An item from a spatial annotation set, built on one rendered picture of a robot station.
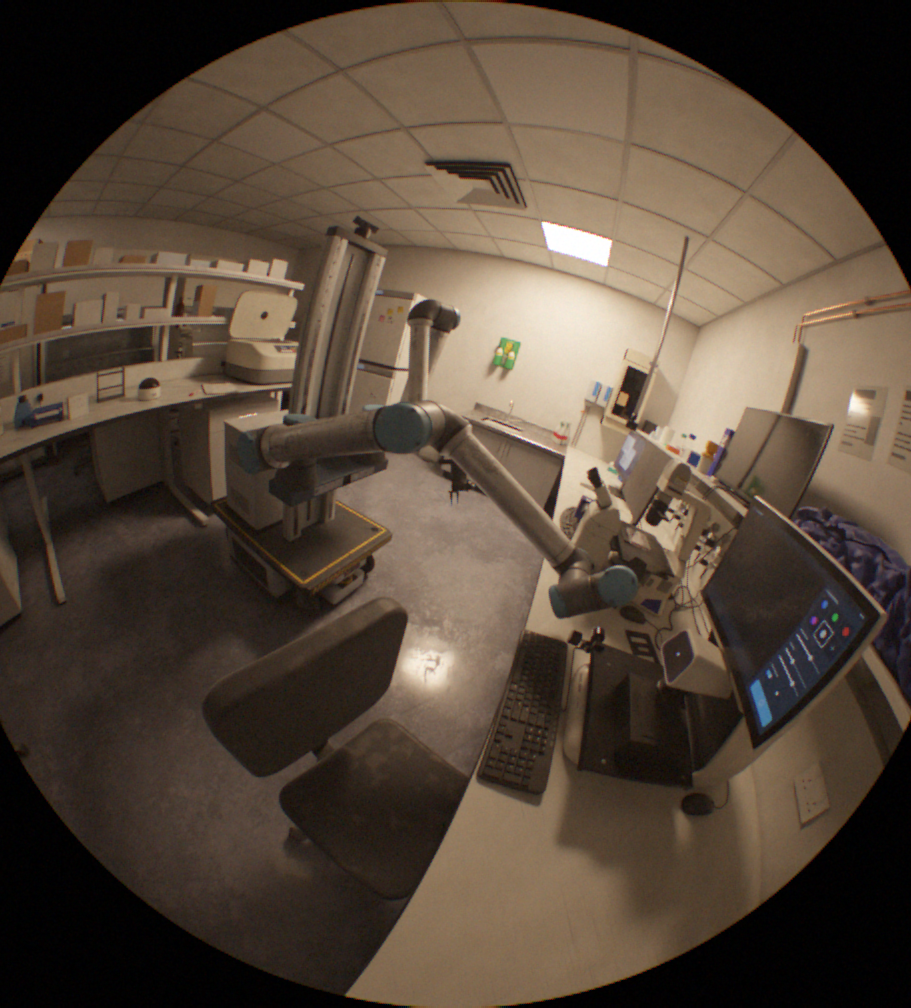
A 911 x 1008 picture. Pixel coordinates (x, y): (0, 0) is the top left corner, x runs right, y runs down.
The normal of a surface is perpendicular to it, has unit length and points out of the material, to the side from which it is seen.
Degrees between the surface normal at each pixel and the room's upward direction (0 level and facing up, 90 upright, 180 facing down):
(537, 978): 0
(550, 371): 90
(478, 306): 90
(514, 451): 90
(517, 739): 5
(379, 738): 0
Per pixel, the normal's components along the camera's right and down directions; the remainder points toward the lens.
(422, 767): 0.27, -0.86
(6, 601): 0.89, 0.40
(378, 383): -0.36, 0.33
